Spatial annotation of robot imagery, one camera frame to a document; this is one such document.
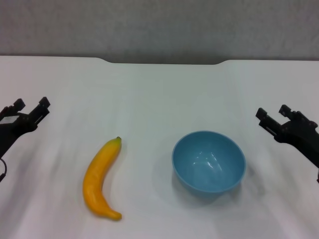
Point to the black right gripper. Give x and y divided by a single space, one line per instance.
301 134

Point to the blue bowl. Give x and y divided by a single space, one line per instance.
209 161

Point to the yellow banana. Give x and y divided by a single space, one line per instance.
94 179

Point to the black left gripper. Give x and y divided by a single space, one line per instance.
12 129

